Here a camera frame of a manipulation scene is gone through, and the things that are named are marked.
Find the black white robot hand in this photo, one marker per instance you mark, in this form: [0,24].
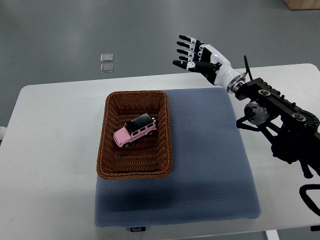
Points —
[199,57]

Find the pink toy car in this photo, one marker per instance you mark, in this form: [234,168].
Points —
[135,129]

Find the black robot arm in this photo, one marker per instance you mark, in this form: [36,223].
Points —
[283,152]

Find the brown wicker basket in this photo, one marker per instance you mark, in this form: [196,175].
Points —
[145,158]

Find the upper floor socket plate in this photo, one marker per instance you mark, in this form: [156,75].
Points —
[106,57]

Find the wooden box corner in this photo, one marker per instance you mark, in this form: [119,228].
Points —
[303,4]

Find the blue grey mat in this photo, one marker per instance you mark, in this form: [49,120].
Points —
[211,179]

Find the white table leg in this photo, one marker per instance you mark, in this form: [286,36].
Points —
[272,235]

